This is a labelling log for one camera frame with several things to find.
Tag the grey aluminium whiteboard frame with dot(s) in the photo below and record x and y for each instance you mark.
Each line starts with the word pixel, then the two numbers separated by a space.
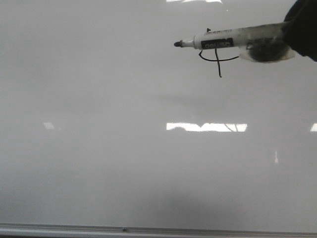
pixel 13 230

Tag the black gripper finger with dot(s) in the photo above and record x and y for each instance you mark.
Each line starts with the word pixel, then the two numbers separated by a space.
pixel 300 29

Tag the white glossy whiteboard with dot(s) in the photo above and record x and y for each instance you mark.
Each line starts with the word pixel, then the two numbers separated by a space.
pixel 104 122

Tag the white black whiteboard marker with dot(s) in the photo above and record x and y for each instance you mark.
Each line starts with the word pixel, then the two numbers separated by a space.
pixel 262 43

